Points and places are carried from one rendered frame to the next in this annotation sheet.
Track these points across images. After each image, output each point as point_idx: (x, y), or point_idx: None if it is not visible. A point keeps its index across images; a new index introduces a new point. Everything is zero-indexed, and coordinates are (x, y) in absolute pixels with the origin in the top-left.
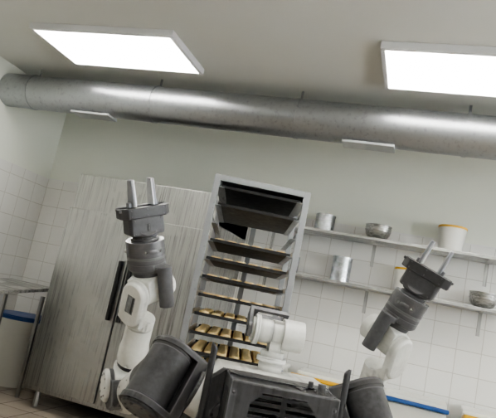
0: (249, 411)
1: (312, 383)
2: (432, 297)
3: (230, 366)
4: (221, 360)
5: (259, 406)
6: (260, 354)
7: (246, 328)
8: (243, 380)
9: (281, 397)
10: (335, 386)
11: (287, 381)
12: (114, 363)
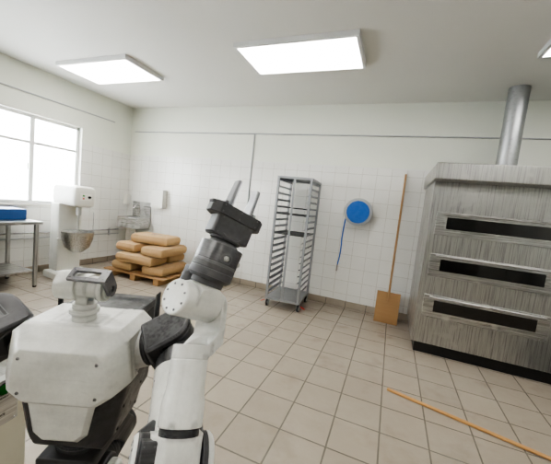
0: (62, 382)
1: None
2: None
3: (131, 314)
4: (122, 326)
5: (52, 375)
6: (94, 308)
7: (111, 291)
8: (147, 298)
9: (30, 360)
10: (30, 311)
11: (99, 303)
12: (201, 434)
